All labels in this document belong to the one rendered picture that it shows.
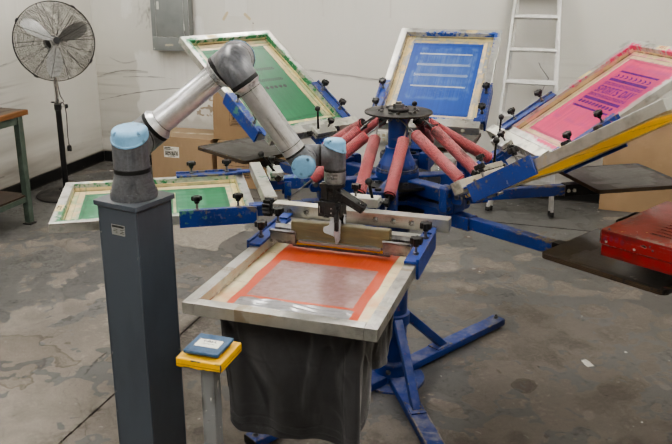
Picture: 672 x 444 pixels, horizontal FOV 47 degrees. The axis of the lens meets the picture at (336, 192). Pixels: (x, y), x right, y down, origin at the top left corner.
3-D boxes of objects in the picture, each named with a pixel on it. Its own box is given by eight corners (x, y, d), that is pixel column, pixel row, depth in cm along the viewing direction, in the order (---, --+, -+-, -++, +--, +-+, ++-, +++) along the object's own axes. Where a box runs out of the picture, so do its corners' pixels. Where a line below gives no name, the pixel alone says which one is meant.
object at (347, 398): (360, 458, 230) (361, 326, 218) (222, 431, 244) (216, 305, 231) (363, 452, 233) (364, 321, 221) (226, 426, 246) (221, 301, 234)
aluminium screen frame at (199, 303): (377, 342, 208) (377, 329, 207) (182, 314, 225) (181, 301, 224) (432, 245, 280) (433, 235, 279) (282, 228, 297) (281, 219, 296)
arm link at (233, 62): (232, 39, 234) (325, 168, 245) (237, 35, 244) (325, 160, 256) (202, 61, 235) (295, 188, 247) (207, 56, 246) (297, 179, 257)
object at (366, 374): (362, 451, 232) (364, 323, 220) (351, 449, 233) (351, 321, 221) (398, 376, 274) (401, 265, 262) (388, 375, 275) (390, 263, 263)
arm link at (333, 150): (321, 136, 265) (346, 136, 265) (321, 167, 268) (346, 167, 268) (321, 141, 257) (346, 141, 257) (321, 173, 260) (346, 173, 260)
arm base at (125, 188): (100, 199, 250) (97, 169, 247) (133, 187, 263) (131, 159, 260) (135, 205, 243) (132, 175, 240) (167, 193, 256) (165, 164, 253)
